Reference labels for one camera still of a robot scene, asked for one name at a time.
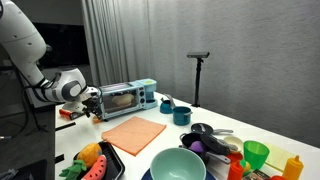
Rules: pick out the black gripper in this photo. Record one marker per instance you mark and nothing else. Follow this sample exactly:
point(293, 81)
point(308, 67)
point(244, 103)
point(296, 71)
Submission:
point(92, 105)

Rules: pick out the orange half toy fruit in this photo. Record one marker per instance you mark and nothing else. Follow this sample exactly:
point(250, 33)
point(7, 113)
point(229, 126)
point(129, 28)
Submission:
point(96, 120)

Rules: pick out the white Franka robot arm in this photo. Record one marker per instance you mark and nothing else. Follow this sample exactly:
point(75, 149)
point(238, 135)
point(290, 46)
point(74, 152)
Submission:
point(20, 40)

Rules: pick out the beige toy bread loaf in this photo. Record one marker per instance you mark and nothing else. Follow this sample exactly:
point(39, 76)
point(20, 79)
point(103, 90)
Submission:
point(123, 100)

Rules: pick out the black plastic tray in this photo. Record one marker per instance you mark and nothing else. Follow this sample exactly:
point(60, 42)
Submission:
point(115, 163)

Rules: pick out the watermelon slice plush toy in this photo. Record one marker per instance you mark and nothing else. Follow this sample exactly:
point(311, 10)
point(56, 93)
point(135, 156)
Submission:
point(96, 170)

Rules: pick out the dark teal toy kettle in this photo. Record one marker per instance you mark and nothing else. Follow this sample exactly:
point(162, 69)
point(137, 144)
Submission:
point(165, 107)

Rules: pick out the teal toy pot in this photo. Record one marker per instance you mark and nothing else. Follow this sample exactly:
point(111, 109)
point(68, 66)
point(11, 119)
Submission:
point(181, 116)

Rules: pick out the black toy pot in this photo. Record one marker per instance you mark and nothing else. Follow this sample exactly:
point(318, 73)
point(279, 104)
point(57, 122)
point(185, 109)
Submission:
point(188, 139)

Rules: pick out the purple toy eggplant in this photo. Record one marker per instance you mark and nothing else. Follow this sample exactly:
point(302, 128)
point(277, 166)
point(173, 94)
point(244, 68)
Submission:
point(197, 146)

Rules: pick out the red toy piece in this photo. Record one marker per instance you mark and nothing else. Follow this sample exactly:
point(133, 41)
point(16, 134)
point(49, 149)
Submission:
point(235, 156)

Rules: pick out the green yellow toy fruit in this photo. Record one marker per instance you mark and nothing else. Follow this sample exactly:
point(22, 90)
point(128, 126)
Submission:
point(246, 166)

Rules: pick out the orange black box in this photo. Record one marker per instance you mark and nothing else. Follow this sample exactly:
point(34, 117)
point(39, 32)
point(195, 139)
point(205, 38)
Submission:
point(68, 114)

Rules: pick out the black tape strip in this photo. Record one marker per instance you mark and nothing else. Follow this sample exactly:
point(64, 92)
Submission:
point(59, 158)
point(65, 126)

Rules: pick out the orange plush fruit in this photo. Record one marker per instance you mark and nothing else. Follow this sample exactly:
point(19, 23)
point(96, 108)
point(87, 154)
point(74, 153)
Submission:
point(89, 154)

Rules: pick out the orange cloth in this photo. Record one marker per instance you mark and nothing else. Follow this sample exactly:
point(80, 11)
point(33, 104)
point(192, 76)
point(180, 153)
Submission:
point(133, 133)

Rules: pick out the light blue toaster oven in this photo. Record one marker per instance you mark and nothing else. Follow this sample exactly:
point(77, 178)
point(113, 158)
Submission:
point(146, 93)

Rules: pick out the black tripod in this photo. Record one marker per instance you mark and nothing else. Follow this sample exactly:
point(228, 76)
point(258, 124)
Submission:
point(33, 116)

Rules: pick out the black screen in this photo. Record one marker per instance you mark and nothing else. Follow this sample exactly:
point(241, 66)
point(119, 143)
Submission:
point(66, 43)

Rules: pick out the grey curtain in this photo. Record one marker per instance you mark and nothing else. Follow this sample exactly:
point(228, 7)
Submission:
point(110, 40)

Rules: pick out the mint green bowl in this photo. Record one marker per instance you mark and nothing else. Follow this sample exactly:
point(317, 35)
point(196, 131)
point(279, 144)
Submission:
point(176, 165)

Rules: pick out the small black frying pan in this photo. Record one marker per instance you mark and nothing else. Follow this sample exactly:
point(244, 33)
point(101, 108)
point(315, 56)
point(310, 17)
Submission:
point(201, 128)

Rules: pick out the black pan lid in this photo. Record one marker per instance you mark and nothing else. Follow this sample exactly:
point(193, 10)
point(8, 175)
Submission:
point(215, 143)

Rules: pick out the small white bowl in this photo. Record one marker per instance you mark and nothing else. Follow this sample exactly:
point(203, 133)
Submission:
point(235, 141)

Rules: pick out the red ketchup bottle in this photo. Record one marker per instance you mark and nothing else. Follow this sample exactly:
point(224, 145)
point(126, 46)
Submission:
point(235, 171)

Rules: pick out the green plastic cup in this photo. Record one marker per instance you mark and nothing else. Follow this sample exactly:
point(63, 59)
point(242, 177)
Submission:
point(256, 151)

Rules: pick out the small brown packet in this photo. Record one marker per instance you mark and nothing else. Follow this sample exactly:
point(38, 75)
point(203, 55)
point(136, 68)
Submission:
point(260, 175)

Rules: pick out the pale yellow cutting board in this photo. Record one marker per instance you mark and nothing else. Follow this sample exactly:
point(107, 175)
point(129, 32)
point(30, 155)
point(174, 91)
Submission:
point(278, 156)

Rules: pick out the yellow mustard bottle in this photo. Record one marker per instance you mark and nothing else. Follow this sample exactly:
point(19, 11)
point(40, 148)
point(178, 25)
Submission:
point(292, 170)

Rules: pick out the black camera stand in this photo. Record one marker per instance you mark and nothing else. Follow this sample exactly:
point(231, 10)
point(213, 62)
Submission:
point(198, 83)

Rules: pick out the black stereo camera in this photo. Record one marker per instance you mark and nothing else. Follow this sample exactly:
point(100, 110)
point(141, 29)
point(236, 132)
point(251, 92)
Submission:
point(198, 55)

